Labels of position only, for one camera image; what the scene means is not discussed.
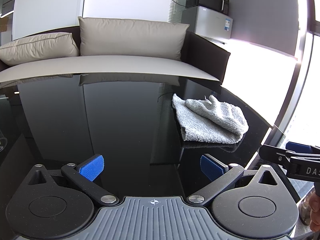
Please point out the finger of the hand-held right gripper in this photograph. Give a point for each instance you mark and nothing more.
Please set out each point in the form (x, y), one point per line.
(275, 153)
(298, 147)

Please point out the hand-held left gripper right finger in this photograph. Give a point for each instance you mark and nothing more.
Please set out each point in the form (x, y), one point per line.
(212, 167)

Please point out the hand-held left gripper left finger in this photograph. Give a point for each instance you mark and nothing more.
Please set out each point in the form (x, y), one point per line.
(91, 167)

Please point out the grey towel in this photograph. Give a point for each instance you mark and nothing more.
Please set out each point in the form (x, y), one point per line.
(210, 122)

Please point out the person's right hand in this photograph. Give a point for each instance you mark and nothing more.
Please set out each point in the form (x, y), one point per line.
(315, 212)

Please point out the dark brown sofa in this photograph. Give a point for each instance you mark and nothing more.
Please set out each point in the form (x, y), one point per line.
(100, 67)

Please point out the small beige cushion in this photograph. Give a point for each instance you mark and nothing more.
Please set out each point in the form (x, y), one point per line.
(37, 47)

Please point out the grey roller shade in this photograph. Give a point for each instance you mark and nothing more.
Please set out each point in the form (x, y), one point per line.
(262, 17)

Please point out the large beige cushion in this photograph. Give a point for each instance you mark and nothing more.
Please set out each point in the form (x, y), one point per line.
(130, 37)

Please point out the small grey fridge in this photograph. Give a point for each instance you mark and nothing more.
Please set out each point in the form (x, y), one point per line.
(212, 22)

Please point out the dark window frame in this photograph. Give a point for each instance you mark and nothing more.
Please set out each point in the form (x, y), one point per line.
(307, 5)

